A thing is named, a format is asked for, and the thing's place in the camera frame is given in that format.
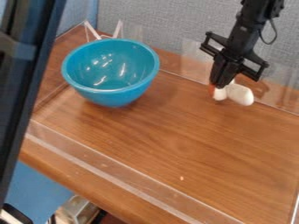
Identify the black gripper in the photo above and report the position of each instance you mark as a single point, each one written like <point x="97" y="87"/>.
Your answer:
<point x="230" y="61"/>

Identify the brown and white toy mushroom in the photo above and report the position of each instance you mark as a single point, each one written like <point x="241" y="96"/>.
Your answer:
<point x="236" y="92"/>

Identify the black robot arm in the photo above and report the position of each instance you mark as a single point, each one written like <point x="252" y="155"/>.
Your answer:
<point x="257" y="12"/>

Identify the blue ceramic bowl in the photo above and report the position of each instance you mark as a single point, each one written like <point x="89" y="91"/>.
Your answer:
<point x="111" y="70"/>

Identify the clear acrylic table barrier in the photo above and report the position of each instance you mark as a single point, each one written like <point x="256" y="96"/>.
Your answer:
<point x="175" y="159"/>

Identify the metal table leg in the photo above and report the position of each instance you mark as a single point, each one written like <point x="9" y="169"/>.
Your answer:
<point x="77" y="211"/>

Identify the black object bottom left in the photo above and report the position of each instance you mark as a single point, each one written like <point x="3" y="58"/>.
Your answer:
<point x="13" y="216"/>

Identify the dark blue foreground post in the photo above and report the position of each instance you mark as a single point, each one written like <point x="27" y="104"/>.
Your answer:
<point x="27" y="36"/>

